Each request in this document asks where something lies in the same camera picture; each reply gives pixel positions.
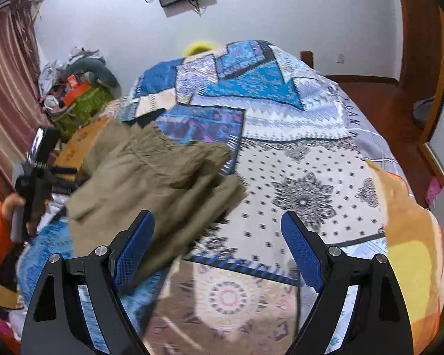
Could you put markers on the khaki pants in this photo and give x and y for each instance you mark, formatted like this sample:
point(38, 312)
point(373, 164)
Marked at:
point(151, 177)

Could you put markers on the pink plastic object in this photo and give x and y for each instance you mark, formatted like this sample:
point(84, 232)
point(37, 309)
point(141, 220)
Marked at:
point(433, 192)

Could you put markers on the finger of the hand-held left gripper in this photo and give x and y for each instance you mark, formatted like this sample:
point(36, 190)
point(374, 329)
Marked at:
point(64, 186)
point(66, 171)

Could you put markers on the wooden bed post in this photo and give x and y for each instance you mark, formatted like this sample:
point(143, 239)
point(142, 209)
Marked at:
point(306, 59)

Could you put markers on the orange yellow blanket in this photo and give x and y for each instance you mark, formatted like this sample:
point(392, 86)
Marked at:
point(410, 266)

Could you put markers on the striped red curtain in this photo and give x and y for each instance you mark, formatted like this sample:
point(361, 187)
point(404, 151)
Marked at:
point(7, 81)

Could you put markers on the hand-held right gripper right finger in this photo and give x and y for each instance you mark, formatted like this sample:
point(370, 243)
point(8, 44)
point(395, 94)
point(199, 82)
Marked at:
point(303, 251)

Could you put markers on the black cloth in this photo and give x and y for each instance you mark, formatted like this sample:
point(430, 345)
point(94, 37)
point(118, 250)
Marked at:
point(150, 117)

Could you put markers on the person's left hand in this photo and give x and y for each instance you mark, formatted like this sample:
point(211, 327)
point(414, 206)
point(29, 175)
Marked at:
point(13, 204)

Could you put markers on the grey basin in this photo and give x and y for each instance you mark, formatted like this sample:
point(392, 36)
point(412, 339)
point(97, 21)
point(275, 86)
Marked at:
point(424, 111)

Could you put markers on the blue patchwork quilt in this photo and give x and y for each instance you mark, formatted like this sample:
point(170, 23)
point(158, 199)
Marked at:
point(299, 137)

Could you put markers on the wooden lap desk board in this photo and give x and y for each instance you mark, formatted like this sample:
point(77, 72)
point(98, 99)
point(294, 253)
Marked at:
point(77, 144)

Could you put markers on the striped pink blanket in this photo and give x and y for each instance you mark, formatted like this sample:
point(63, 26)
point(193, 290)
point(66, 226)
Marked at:
point(120, 109)

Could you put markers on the white wall socket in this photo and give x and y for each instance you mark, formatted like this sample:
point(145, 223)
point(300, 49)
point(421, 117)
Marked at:
point(339, 58)

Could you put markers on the grey neck pillow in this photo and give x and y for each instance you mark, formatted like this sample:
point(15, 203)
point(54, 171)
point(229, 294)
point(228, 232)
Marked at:
point(100, 72)

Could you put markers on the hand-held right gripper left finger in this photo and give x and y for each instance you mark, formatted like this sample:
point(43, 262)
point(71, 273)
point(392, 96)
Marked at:
point(133, 251)

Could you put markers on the pile of grey clothes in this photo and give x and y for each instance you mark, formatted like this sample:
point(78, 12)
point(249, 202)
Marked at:
point(59, 63)

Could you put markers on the brown wooden door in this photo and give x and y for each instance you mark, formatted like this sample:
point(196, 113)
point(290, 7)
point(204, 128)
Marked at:
point(418, 26)

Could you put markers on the orange box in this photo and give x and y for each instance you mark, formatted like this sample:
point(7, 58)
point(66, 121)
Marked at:
point(76, 90)

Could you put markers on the green patterned bag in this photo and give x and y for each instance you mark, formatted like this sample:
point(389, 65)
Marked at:
point(85, 107)

